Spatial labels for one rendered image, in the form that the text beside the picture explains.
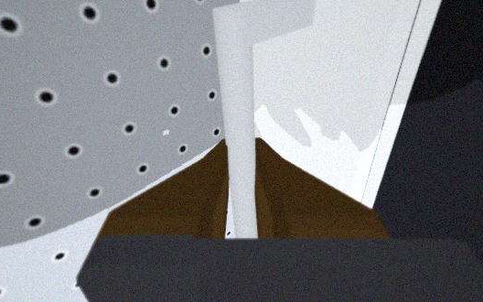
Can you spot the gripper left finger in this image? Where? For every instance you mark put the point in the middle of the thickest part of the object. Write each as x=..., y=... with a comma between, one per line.
x=192, y=201

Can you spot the white lab instrument with drawer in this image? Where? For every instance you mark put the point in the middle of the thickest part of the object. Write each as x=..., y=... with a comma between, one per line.
x=314, y=79

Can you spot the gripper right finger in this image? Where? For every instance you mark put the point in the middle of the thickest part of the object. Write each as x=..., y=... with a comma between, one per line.
x=292, y=203

